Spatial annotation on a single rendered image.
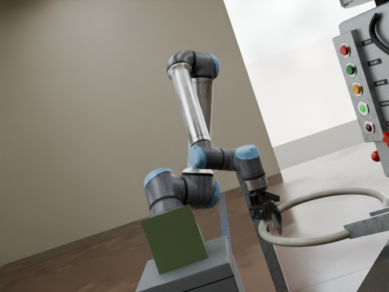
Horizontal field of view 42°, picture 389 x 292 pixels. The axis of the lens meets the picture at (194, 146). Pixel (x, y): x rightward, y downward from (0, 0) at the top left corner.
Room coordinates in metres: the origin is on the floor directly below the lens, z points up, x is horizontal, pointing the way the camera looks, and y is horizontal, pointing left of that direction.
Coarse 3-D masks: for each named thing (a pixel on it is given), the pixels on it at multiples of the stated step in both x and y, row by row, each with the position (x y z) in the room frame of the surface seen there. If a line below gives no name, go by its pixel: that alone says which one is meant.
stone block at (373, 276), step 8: (384, 248) 1.77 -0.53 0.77; (384, 256) 1.73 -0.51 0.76; (376, 264) 1.76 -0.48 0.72; (384, 264) 1.69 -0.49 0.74; (368, 272) 1.80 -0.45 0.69; (376, 272) 1.72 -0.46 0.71; (384, 272) 1.66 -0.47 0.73; (368, 280) 1.76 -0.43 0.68; (376, 280) 1.69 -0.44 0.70; (384, 280) 1.62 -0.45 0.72; (360, 288) 1.79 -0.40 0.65; (368, 288) 1.72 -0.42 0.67; (376, 288) 1.66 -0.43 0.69; (384, 288) 1.59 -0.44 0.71
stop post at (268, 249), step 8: (240, 176) 3.18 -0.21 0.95; (240, 184) 3.19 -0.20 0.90; (248, 192) 3.18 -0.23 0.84; (248, 200) 3.18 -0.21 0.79; (248, 208) 3.19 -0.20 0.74; (256, 224) 3.18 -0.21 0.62; (256, 232) 3.19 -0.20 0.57; (264, 240) 3.18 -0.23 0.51; (264, 248) 3.19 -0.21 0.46; (272, 248) 3.18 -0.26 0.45; (264, 256) 3.19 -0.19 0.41; (272, 256) 3.18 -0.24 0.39; (272, 264) 3.18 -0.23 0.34; (280, 264) 3.22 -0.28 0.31; (272, 272) 3.19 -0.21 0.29; (280, 272) 3.18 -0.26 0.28; (272, 280) 3.19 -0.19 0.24; (280, 280) 3.18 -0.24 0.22; (280, 288) 3.18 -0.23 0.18; (288, 288) 3.23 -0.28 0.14
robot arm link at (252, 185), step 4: (264, 176) 1.95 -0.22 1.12; (252, 180) 1.94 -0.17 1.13; (256, 180) 1.93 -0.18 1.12; (260, 180) 1.94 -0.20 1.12; (264, 180) 1.95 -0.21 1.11; (248, 184) 1.95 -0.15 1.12; (252, 184) 1.94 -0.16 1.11; (256, 184) 1.93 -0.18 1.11; (260, 184) 1.94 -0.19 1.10; (264, 184) 1.94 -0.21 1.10; (248, 188) 1.96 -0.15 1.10; (252, 188) 1.94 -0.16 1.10; (256, 188) 1.94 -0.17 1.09; (260, 188) 1.95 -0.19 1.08
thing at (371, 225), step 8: (384, 208) 1.59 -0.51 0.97; (376, 216) 1.46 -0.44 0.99; (384, 216) 1.42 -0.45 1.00; (352, 224) 1.58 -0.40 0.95; (360, 224) 1.54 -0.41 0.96; (368, 224) 1.50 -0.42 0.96; (376, 224) 1.47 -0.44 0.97; (384, 224) 1.43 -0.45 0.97; (352, 232) 1.60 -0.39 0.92; (360, 232) 1.55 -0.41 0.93; (368, 232) 1.52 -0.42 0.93; (376, 232) 1.48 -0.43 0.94
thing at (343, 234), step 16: (320, 192) 2.06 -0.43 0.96; (336, 192) 2.03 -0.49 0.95; (352, 192) 1.99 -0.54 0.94; (368, 192) 1.91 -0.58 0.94; (288, 208) 2.05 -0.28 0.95; (272, 240) 1.74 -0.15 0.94; (288, 240) 1.68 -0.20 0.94; (304, 240) 1.65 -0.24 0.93; (320, 240) 1.62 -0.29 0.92; (336, 240) 1.61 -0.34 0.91
